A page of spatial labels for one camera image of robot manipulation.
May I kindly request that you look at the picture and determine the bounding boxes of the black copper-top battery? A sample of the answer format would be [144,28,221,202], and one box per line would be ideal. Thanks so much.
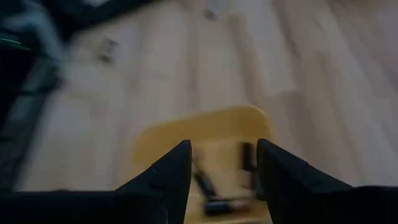
[241,141,259,190]
[192,169,218,200]
[201,197,252,217]

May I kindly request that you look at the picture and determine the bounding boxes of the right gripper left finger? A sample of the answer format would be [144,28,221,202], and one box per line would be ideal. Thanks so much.
[105,139,192,224]

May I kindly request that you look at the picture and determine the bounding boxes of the yellow plastic bin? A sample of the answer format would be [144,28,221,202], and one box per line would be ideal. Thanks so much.
[129,104,274,224]

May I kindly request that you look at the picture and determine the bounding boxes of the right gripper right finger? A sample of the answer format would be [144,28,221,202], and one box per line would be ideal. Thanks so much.
[257,139,361,224]

